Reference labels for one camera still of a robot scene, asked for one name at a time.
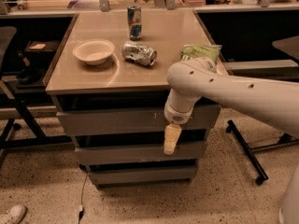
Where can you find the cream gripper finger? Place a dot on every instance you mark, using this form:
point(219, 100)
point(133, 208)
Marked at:
point(171, 135)

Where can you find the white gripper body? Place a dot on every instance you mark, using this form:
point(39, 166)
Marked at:
point(175, 117)

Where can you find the grey top drawer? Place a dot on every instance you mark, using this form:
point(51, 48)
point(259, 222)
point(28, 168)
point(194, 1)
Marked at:
point(132, 120)

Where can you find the grey drawer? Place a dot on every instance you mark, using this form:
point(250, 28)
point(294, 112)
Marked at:
point(132, 120)
point(139, 153)
point(143, 175)

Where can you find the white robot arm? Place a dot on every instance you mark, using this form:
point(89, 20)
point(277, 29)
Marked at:
point(272, 102)

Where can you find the grey middle drawer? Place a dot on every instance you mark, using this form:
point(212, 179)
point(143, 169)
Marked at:
point(139, 153)

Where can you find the grey drawer cabinet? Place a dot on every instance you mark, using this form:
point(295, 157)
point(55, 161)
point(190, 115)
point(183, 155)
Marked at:
point(118, 84)

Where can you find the grey bottom drawer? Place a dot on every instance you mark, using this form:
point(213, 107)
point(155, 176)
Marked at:
point(143, 175)

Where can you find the green chip bag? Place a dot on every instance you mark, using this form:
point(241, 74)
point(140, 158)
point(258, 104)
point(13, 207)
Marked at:
point(196, 51)

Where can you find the crushed silver can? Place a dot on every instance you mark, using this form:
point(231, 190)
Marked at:
point(139, 53)

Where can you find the white paper bowl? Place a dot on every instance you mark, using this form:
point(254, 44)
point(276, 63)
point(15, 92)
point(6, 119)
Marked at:
point(93, 51)

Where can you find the black wheeled stand base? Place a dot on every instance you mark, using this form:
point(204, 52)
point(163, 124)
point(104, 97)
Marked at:
point(251, 148)

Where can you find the upright blue silver can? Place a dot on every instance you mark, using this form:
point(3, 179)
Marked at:
point(134, 22)

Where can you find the dark box with paper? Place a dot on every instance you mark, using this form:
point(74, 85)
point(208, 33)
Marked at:
point(41, 53)

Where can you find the white shoe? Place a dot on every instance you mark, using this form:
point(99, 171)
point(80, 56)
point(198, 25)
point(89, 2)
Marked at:
point(14, 215)

